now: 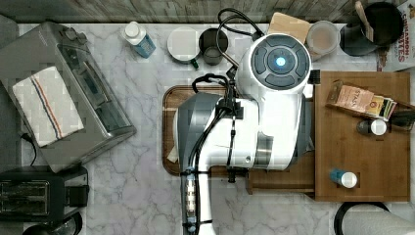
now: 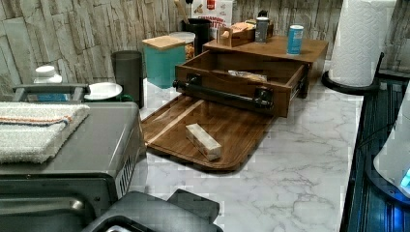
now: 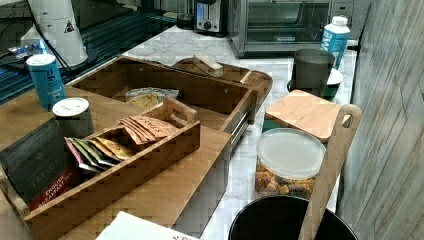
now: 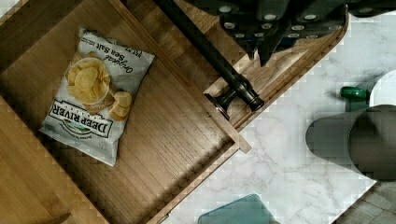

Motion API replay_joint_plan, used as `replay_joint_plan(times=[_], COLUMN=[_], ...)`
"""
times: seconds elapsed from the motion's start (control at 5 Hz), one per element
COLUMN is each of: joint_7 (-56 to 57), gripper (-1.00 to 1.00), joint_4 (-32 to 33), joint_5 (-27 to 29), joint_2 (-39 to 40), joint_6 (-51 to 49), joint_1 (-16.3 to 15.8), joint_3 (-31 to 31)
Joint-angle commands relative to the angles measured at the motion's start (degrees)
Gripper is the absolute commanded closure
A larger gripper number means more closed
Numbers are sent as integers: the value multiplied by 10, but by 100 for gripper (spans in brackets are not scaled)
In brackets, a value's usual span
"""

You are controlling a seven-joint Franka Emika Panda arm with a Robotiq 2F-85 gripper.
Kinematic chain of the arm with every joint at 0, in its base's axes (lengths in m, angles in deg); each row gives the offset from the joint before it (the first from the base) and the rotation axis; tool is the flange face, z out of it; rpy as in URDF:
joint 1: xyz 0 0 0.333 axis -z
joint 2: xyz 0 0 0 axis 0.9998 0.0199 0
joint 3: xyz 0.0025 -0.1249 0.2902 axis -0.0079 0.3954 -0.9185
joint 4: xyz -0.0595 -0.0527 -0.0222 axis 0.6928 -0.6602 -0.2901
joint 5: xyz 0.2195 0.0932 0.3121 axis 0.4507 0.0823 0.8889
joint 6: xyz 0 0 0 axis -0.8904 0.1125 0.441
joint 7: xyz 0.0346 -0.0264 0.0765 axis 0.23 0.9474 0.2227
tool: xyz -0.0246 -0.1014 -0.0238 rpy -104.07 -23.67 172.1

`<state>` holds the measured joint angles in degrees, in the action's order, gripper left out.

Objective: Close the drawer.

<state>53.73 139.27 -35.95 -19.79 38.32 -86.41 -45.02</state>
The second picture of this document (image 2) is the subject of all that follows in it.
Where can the wrapped butter stick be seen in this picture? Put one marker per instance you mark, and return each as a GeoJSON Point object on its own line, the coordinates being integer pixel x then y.
{"type": "Point", "coordinates": [203, 141]}

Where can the black paper towel holder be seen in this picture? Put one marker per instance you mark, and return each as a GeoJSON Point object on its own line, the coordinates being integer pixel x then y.
{"type": "Point", "coordinates": [373, 87]}

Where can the grey rack with blue box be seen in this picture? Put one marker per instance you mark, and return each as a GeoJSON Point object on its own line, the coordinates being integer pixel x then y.
{"type": "Point", "coordinates": [74, 92]}

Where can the blue can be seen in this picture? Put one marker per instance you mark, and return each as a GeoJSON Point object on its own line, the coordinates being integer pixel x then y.
{"type": "Point", "coordinates": [295, 36]}

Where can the white folded towel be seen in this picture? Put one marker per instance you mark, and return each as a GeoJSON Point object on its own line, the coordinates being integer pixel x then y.
{"type": "Point", "coordinates": [35, 132]}

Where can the cinnamon cereal box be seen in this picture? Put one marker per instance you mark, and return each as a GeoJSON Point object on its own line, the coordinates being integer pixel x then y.
{"type": "Point", "coordinates": [219, 12]}

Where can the white plate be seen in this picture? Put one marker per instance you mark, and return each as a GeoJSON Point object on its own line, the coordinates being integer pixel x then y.
{"type": "Point", "coordinates": [103, 91]}

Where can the wooden cutting board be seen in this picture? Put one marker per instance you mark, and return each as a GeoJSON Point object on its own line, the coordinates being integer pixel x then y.
{"type": "Point", "coordinates": [239, 132]}

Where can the paper towel roll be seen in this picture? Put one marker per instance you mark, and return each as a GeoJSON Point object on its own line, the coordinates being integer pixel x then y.
{"type": "Point", "coordinates": [360, 39]}

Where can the glass jar with snacks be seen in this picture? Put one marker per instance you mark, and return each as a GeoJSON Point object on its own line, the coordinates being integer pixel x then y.
{"type": "Point", "coordinates": [189, 39]}

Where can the teal canister with wooden lid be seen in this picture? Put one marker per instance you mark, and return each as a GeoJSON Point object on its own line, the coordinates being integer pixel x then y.
{"type": "Point", "coordinates": [161, 55]}

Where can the dark grey cup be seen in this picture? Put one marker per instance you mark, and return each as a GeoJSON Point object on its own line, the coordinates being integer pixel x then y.
{"type": "Point", "coordinates": [128, 72]}

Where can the grey toaster oven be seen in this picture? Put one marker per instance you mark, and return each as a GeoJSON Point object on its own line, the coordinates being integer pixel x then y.
{"type": "Point", "coordinates": [92, 170]}

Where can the plastic packet in drawer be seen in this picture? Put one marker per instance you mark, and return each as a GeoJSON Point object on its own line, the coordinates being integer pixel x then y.
{"type": "Point", "coordinates": [249, 75]}

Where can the small wooden organizer box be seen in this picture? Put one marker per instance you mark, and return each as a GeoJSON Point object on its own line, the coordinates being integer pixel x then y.
{"type": "Point", "coordinates": [237, 34]}

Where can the white appliance with blue light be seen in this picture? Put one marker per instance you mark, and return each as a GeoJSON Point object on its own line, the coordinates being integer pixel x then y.
{"type": "Point", "coordinates": [393, 161]}

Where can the grey can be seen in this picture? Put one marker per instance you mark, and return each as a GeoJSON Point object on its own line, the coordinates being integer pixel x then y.
{"type": "Point", "coordinates": [261, 29]}

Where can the wooden drawer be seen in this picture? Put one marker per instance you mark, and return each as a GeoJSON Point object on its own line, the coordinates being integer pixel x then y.
{"type": "Point", "coordinates": [206, 76]}

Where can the black utensil holder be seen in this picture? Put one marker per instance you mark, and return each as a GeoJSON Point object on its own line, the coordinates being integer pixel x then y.
{"type": "Point", "coordinates": [200, 27]}

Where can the wooden drawer cabinet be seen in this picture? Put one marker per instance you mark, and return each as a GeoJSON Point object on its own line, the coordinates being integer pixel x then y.
{"type": "Point", "coordinates": [313, 54]}

